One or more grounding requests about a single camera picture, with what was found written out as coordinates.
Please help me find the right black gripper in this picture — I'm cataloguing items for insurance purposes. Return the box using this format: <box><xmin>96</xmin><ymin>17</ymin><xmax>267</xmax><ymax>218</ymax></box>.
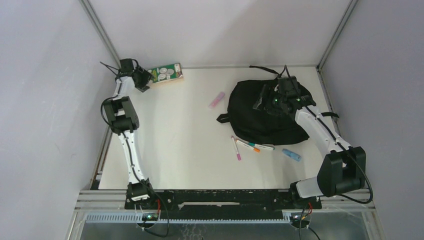
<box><xmin>254</xmin><ymin>84</ymin><xmax>287</xmax><ymax>118</ymax></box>

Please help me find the black student backpack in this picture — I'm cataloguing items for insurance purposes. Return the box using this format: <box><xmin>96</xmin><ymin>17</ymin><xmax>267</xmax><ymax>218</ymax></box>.
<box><xmin>216</xmin><ymin>67</ymin><xmax>316</xmax><ymax>146</ymax></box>

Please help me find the green cover book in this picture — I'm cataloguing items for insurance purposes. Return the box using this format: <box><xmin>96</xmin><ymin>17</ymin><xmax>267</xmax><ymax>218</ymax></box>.
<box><xmin>147</xmin><ymin>62</ymin><xmax>184</xmax><ymax>88</ymax></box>

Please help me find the blue correction tape dispenser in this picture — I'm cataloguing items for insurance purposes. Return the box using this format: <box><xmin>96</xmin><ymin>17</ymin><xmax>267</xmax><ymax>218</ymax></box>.
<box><xmin>282</xmin><ymin>148</ymin><xmax>302</xmax><ymax>162</ymax></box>

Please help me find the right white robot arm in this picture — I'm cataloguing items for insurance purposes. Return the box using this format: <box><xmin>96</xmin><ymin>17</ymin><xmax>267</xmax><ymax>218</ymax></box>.
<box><xmin>253</xmin><ymin>77</ymin><xmax>369</xmax><ymax>208</ymax></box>

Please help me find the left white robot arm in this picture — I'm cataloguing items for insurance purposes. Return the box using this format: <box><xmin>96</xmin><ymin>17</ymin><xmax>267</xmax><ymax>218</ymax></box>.
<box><xmin>100</xmin><ymin>58</ymin><xmax>157</xmax><ymax>209</ymax></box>

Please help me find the teal capped marker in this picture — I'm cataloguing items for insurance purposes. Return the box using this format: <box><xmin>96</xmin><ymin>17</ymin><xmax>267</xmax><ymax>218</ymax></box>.
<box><xmin>247</xmin><ymin>142</ymin><xmax>275</xmax><ymax>150</ymax></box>

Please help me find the orange capped marker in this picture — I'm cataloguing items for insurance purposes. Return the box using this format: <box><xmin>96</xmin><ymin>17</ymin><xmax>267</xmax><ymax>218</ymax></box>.
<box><xmin>236</xmin><ymin>139</ymin><xmax>261</xmax><ymax>153</ymax></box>

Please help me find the pink capped marker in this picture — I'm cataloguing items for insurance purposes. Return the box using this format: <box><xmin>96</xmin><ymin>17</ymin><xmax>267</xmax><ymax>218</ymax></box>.
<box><xmin>231</xmin><ymin>136</ymin><xmax>242</xmax><ymax>161</ymax></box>

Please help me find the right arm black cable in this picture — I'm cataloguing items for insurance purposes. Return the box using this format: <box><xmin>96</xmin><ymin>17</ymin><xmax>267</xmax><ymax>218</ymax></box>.
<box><xmin>281</xmin><ymin>64</ymin><xmax>374</xmax><ymax>205</ymax></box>

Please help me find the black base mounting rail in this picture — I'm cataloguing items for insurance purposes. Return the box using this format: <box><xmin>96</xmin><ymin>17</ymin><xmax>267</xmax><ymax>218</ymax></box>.
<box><xmin>124</xmin><ymin>189</ymin><xmax>322</xmax><ymax>219</ymax></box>

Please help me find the white slotted cable duct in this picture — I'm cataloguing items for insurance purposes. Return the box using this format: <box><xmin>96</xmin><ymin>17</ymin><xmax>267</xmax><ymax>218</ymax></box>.
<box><xmin>85</xmin><ymin>212</ymin><xmax>292</xmax><ymax>224</ymax></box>

